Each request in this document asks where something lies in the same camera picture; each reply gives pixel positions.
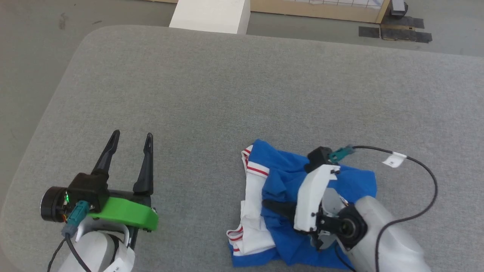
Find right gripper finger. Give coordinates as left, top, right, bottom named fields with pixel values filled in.
left=262, top=199, right=297, bottom=221

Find long black floor mat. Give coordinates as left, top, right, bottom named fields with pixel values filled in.
left=381, top=29, right=433, bottom=43
left=382, top=16, right=425, bottom=29

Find small black floor mat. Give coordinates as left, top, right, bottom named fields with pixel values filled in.
left=358, top=26, right=380, bottom=38

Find grey stand leg black caster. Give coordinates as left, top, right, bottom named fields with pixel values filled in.
left=390, top=0, right=409, bottom=19

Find blue white jersey red stripes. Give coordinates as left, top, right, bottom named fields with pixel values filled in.
left=226, top=139, right=377, bottom=269

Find lemon print partition wooden frame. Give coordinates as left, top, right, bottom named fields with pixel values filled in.
left=151, top=0, right=391, bottom=24

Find white tag on cable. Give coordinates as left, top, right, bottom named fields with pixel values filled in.
left=102, top=247, right=135, bottom=272
left=382, top=152, right=407, bottom=168

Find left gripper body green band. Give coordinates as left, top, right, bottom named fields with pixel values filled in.
left=40, top=186, right=158, bottom=232

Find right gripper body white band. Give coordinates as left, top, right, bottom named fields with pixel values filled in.
left=294, top=164, right=368, bottom=250

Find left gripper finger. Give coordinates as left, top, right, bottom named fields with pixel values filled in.
left=133, top=133, right=154, bottom=194
left=92, top=130, right=121, bottom=175

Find white tag on left cable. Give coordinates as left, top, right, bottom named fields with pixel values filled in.
left=102, top=247, right=135, bottom=272

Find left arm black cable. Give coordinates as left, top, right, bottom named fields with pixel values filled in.
left=47, top=201, right=92, bottom=272

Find white box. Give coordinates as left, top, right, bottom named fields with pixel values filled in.
left=169, top=0, right=251, bottom=35

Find white tag on right cable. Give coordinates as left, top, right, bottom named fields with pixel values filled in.
left=382, top=152, right=407, bottom=168

